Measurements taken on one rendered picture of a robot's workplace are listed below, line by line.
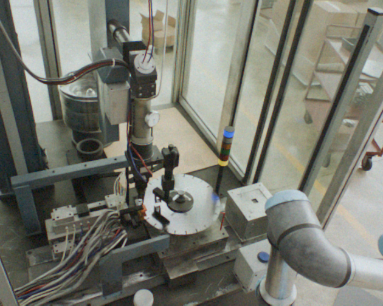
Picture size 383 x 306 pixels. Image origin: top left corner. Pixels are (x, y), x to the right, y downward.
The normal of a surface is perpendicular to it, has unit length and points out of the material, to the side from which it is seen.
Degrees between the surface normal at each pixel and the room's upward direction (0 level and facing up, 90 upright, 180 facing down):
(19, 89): 90
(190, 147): 0
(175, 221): 0
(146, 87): 90
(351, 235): 0
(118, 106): 90
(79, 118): 90
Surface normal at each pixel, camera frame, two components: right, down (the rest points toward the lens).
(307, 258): -0.36, 0.03
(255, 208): 0.10, -0.77
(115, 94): 0.41, 0.60
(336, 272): 0.15, 0.11
